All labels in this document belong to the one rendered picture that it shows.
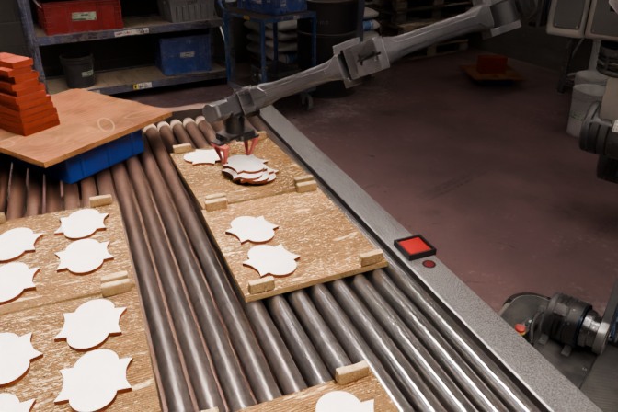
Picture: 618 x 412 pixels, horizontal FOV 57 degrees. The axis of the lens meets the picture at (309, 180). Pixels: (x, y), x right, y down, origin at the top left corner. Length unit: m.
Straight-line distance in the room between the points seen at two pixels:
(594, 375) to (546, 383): 1.10
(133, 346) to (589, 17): 1.31
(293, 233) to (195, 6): 4.45
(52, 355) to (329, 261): 0.61
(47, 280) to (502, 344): 0.98
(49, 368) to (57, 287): 0.25
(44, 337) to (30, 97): 0.91
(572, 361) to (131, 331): 1.56
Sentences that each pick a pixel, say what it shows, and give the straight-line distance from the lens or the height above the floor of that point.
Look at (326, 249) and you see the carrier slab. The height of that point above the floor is 0.94.
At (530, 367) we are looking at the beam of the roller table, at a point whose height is 0.92.
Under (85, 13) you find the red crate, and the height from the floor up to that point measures 0.80.
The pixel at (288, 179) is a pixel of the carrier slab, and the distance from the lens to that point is 1.71.
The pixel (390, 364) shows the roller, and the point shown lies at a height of 0.91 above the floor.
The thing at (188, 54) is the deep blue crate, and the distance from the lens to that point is 5.79.
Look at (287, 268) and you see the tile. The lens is 1.30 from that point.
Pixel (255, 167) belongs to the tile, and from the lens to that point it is 1.70.
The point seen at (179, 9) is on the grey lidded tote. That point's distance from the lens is 5.67.
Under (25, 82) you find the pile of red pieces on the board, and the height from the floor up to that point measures 1.20.
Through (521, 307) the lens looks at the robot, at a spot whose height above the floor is 0.24.
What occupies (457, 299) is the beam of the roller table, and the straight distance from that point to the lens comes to 1.30.
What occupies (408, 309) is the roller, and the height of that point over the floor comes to 0.92.
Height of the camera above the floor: 1.70
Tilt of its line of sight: 26 degrees down
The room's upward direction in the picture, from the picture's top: straight up
